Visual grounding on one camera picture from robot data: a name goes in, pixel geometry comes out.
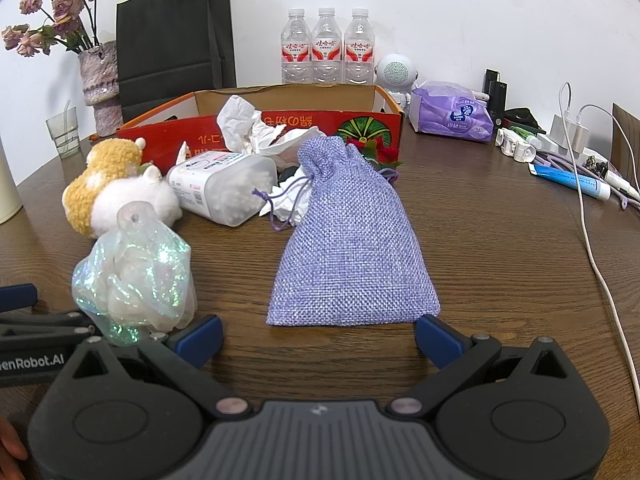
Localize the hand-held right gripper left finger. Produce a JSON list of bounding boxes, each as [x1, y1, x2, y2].
[[60, 314, 253, 418]]

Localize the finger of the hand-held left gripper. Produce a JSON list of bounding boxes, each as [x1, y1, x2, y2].
[[0, 311, 96, 356], [0, 284, 39, 314]]

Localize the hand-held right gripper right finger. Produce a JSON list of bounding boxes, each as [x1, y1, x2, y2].
[[386, 314, 573, 417]]

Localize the iridescent cellophane bundle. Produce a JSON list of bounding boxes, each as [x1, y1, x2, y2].
[[71, 201, 198, 347]]

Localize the yellow plush toy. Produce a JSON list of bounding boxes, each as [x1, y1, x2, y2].
[[61, 137, 147, 239]]

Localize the purple burlap drawstring pouch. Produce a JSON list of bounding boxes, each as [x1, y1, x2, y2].
[[255, 135, 442, 328]]

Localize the clear cotton swab box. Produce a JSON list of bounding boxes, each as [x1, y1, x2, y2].
[[166, 151, 279, 228]]

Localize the white plush toy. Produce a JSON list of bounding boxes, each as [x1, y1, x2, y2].
[[91, 164, 184, 234]]

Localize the red artificial rose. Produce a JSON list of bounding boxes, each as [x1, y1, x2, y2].
[[365, 136, 404, 172]]

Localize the orange red cardboard box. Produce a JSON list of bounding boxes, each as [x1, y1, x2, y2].
[[116, 84, 405, 171]]

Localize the large white tissue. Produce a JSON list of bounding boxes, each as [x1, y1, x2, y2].
[[216, 95, 329, 157]]

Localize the person's left hand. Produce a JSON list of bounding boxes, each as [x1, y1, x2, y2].
[[0, 417, 29, 461]]

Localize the cream thermos bottle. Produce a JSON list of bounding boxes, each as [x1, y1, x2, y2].
[[0, 150, 24, 225]]

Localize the clear drinking glass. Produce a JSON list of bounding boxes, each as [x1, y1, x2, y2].
[[46, 100, 82, 160]]

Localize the blue tube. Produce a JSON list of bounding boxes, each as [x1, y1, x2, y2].
[[530, 162, 612, 201]]

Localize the white plastic clips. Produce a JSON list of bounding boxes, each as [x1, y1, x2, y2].
[[496, 127, 537, 163]]

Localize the purple tissue pack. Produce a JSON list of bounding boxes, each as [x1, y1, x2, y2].
[[409, 80, 496, 144]]

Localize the mottled pink vase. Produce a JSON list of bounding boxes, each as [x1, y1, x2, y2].
[[78, 42, 124, 137]]

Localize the black flat case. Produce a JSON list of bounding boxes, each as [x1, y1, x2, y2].
[[502, 107, 541, 131]]

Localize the white charger adapter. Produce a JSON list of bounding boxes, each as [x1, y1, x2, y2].
[[550, 113, 570, 154], [567, 114, 591, 154]]

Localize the white pen-shaped device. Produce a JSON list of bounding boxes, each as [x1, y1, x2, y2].
[[604, 169, 640, 197]]

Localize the white robot speaker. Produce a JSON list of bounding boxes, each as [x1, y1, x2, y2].
[[374, 54, 420, 114]]

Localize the black paper bag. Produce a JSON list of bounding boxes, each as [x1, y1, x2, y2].
[[116, 0, 238, 123]]

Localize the clear water bottle red label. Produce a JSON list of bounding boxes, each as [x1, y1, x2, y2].
[[343, 8, 377, 86], [281, 8, 314, 86], [311, 7, 345, 85]]

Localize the dried pink flowers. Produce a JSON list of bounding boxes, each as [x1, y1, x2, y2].
[[0, 0, 109, 58]]

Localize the white charging cable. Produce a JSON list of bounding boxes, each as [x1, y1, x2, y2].
[[577, 103, 640, 187], [559, 81, 640, 396]]

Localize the purple cable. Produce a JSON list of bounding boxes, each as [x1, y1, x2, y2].
[[532, 152, 640, 211]]

